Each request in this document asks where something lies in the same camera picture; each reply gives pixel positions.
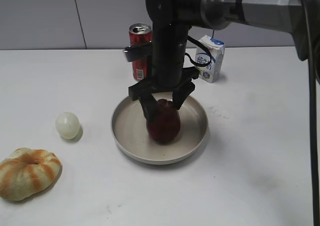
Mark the striped round bread bun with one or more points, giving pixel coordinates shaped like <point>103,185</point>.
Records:
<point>26,172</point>

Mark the white blue milk carton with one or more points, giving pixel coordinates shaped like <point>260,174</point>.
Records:
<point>216,49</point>

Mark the red soda can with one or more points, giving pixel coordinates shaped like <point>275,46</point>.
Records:
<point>139,33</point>

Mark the dark red apple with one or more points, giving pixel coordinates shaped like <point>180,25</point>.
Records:
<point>165,124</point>

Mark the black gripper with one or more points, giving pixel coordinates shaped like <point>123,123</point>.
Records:
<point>167,73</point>

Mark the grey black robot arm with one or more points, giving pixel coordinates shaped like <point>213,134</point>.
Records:
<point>172,20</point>

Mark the beige round plate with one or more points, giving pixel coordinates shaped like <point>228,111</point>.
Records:
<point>129,130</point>

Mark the white egg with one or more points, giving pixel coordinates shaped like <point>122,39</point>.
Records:
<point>67,125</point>

